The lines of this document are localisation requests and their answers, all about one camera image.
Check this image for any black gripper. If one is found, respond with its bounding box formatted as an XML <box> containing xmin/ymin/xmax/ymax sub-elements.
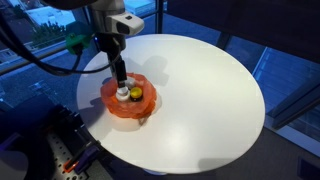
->
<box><xmin>96</xmin><ymin>32</ymin><xmax>129</xmax><ymax>89</ymax></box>

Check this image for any white round-cap bottle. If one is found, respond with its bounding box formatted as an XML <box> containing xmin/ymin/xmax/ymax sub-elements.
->
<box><xmin>115</xmin><ymin>87</ymin><xmax>131</xmax><ymax>103</ymax></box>

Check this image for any white square-cap bottle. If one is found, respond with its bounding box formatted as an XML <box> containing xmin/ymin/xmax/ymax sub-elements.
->
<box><xmin>124</xmin><ymin>76</ymin><xmax>136</xmax><ymax>90</ymax></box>

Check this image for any yellow-cap dark jar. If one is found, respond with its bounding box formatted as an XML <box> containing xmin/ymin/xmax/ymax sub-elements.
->
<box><xmin>129</xmin><ymin>87</ymin><xmax>144</xmax><ymax>103</ymax></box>

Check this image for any purple and orange clamp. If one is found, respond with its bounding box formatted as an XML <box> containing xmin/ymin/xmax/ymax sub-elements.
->
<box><xmin>63</xmin><ymin>139</ymin><xmax>102</xmax><ymax>175</ymax></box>

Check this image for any metal window handrail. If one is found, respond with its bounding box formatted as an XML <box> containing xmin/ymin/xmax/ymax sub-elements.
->
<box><xmin>0</xmin><ymin>39</ymin><xmax>73</xmax><ymax>76</ymax></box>

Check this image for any perforated metal mounting board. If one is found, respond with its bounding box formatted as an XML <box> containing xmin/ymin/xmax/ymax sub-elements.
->
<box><xmin>46</xmin><ymin>133</ymin><xmax>113</xmax><ymax>180</ymax></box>

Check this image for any white table base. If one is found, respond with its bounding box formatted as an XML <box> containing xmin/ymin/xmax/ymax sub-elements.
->
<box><xmin>143</xmin><ymin>168</ymin><xmax>168</xmax><ymax>177</ymax></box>

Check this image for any short dark window strut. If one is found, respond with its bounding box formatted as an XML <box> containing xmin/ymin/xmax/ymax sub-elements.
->
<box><xmin>215</xmin><ymin>32</ymin><xmax>233</xmax><ymax>51</ymax></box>

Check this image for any purple clamp piece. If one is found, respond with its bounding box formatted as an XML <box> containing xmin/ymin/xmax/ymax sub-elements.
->
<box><xmin>0</xmin><ymin>133</ymin><xmax>24</xmax><ymax>152</ymax></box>

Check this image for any grey rounded object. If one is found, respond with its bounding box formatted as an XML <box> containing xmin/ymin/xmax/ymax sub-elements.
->
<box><xmin>0</xmin><ymin>150</ymin><xmax>30</xmax><ymax>180</ymax></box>

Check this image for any dark window blind panel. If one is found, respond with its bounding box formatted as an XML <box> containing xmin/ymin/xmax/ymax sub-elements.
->
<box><xmin>166</xmin><ymin>0</ymin><xmax>320</xmax><ymax>65</ymax></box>

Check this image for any dark slanted window beam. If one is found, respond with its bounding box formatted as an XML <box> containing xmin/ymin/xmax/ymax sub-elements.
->
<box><xmin>271</xmin><ymin>85</ymin><xmax>320</xmax><ymax>130</ymax></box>

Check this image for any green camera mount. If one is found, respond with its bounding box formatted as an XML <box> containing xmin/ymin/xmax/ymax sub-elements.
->
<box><xmin>65</xmin><ymin>30</ymin><xmax>93</xmax><ymax>56</ymax></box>

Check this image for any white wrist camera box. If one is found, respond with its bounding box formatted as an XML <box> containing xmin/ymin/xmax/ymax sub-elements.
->
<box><xmin>106</xmin><ymin>12</ymin><xmax>145</xmax><ymax>36</ymax></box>

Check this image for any thin dark window post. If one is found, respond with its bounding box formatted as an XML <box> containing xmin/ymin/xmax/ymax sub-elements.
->
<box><xmin>156</xmin><ymin>0</ymin><xmax>165</xmax><ymax>34</ymax></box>

